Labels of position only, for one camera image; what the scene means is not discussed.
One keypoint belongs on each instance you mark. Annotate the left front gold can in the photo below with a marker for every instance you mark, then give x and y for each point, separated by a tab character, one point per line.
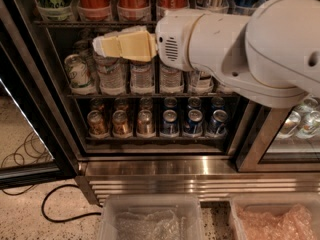
98	127

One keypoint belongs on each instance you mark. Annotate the right front blue can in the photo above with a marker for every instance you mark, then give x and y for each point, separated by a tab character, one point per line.
217	124

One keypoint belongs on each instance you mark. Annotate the right closed fridge door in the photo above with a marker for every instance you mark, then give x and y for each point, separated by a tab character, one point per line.
262	151

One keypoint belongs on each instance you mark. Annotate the green LaCroix can top shelf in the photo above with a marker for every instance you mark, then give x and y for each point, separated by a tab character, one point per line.
56	10

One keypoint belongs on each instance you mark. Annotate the middle front blue can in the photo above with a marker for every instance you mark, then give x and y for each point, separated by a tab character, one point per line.
193	122

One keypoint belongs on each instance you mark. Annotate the bottom wire shelf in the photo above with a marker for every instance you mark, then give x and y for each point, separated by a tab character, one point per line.
157	138

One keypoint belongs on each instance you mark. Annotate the wire shelf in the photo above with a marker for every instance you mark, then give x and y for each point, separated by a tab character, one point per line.
92	24
155	95
157	138

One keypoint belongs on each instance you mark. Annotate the left brown tea bottle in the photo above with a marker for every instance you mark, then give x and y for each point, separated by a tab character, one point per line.
200	82

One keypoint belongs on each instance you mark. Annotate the top wire shelf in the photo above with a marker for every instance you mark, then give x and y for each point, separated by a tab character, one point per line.
92	24

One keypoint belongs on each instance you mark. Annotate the left front blue can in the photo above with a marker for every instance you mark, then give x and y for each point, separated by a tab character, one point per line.
170	124

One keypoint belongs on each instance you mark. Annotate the clear water bottle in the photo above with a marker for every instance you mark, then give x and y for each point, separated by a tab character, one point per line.
171	80
111	72
141	77

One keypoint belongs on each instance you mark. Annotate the gold can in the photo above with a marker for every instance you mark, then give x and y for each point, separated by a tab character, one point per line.
121	125
145	125
98	127

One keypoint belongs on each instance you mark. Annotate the open glass fridge door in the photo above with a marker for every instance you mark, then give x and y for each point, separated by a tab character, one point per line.
21	80

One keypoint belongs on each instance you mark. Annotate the middle front gold can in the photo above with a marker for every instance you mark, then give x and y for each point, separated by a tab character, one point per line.
121	125

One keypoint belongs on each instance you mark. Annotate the green white can middle shelf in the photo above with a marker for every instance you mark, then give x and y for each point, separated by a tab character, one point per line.
81	81

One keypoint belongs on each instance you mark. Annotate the clear bin pink bubble wrap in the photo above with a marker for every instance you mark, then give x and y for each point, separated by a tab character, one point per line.
275	216

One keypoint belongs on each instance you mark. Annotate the middle clear water bottle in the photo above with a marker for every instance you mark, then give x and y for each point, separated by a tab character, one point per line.
141	77

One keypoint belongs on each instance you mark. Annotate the right clear water bottle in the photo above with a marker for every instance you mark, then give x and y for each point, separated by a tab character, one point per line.
171	80

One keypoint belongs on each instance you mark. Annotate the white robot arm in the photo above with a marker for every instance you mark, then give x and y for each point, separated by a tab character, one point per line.
270	57

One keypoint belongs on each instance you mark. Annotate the left clear water bottle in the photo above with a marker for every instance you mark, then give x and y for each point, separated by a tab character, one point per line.
111	72

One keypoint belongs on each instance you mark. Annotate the stainless fridge base grille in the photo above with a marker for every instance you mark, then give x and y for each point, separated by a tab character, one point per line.
208	179

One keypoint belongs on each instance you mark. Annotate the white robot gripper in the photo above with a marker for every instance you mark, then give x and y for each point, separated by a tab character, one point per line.
172	40

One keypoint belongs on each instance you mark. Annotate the middle wire shelf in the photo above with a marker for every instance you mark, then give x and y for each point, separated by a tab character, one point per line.
155	95

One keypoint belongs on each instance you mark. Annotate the right front gold can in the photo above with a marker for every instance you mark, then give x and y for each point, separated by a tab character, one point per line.
145	125

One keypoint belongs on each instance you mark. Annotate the clear bin with bubble wrap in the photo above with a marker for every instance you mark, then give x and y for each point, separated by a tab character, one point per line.
151	217

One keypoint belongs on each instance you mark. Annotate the silver can behind right door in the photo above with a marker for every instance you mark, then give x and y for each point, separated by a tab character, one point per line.
309	125

